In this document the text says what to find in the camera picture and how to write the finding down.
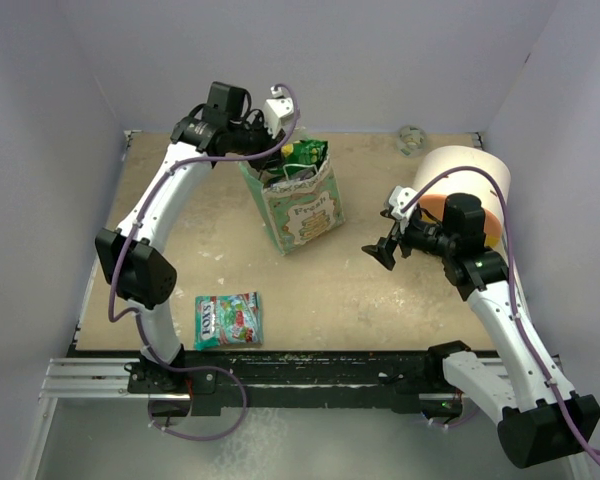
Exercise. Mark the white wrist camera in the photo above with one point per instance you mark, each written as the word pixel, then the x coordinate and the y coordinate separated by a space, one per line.
pixel 400 202
pixel 278 111

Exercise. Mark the green Fox's bag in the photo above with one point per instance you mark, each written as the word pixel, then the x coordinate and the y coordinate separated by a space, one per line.
pixel 303 154

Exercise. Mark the teal Fox's candy bag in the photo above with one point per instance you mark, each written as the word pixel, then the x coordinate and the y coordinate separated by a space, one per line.
pixel 226 320

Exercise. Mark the black front frame rail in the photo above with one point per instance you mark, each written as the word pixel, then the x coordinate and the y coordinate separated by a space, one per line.
pixel 205 383

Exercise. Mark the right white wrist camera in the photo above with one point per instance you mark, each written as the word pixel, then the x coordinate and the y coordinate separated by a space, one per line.
pixel 400 202

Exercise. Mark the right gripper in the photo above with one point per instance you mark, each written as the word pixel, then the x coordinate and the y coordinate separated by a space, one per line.
pixel 384 249

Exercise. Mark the green cake paper bag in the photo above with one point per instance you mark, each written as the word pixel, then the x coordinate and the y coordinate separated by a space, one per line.
pixel 296 209

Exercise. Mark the grey tape roll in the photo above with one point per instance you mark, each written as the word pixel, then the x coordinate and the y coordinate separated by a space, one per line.
pixel 411 141

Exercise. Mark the aluminium rail left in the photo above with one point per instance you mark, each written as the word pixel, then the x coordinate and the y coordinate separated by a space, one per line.
pixel 85 378

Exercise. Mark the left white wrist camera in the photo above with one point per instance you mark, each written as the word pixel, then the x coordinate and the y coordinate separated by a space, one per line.
pixel 278 111

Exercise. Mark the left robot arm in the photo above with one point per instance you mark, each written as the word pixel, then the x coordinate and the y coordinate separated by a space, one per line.
pixel 224 128

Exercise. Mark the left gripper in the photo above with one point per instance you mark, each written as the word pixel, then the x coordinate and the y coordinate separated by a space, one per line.
pixel 269 143

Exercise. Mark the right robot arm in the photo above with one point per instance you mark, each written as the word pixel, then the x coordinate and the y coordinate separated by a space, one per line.
pixel 538 414

